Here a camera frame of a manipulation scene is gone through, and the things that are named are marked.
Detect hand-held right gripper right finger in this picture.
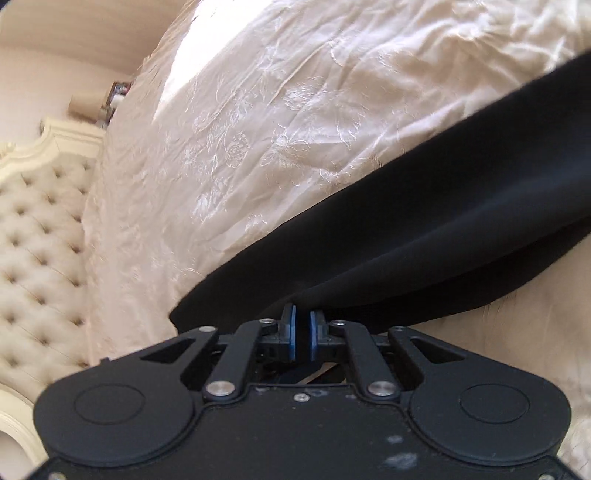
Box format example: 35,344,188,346
309,309,482,400

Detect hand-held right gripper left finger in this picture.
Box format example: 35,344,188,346
111,303,300,402

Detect black pants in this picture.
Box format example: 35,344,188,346
169,53,591,335

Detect cream embroidered bedspread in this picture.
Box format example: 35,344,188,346
81,0,591,468

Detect cream tufted headboard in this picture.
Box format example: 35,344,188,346
0,117,108,446

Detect beige table lamp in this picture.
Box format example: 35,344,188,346
68,90,109,120

